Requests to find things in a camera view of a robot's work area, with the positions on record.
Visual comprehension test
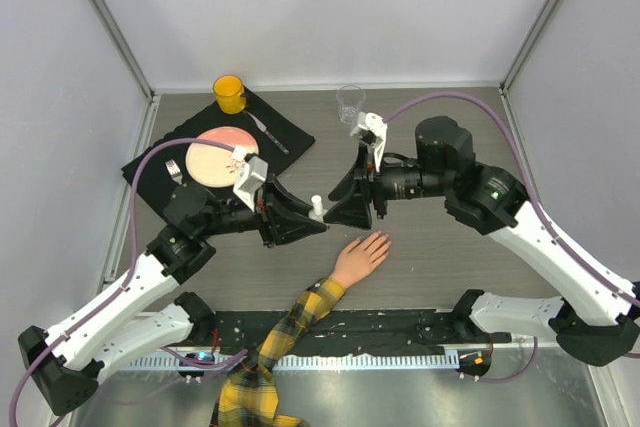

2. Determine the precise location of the white slotted cable duct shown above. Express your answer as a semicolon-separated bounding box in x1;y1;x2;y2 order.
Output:
123;350;460;372

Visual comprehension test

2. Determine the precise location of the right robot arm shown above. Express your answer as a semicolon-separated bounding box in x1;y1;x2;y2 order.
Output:
324;114;639;366

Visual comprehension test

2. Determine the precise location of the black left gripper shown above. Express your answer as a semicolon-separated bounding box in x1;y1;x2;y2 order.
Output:
197;174;326;248

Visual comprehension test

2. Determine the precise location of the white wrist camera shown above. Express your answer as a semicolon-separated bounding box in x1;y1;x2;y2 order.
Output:
231;145;268;212
350;112;388;172

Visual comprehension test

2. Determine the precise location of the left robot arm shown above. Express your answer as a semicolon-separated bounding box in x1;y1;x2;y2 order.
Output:
18;178;327;417

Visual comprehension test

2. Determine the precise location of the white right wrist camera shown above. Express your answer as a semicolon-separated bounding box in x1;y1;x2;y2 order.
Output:
350;112;388;172

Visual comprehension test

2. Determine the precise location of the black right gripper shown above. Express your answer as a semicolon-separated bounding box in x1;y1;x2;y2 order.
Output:
323;141;451;230

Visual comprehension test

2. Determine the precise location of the clear nail polish bottle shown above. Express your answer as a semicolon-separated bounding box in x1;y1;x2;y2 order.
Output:
308;209;327;223

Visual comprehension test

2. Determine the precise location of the clear plastic cup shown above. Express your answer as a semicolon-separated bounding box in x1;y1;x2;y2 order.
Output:
336;85;366;124

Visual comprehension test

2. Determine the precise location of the yellow mug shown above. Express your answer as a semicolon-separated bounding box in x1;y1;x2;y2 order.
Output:
213;75;248;115

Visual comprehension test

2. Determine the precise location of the mannequin hand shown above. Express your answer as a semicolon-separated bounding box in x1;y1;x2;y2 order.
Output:
330;231;391;290

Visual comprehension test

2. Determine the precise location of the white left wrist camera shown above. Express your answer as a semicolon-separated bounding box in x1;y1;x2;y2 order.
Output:
231;145;268;212

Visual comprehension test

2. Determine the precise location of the silver fork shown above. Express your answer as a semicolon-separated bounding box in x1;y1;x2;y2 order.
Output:
165;159;184;185

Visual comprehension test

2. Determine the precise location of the yellow plaid sleeve forearm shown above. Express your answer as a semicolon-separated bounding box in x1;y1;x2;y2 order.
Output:
210;277;345;426

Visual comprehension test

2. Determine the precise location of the silver table knife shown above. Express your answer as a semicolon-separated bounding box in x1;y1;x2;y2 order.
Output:
245;111;289;155

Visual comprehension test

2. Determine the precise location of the pink round plate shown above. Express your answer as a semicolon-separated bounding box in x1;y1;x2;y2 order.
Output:
185;126;259;188

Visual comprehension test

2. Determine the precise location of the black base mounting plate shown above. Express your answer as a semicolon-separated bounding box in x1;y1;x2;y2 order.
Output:
199;307;514;348

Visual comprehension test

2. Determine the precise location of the black cloth placemat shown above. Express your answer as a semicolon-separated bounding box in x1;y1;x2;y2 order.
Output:
137;90;315;217

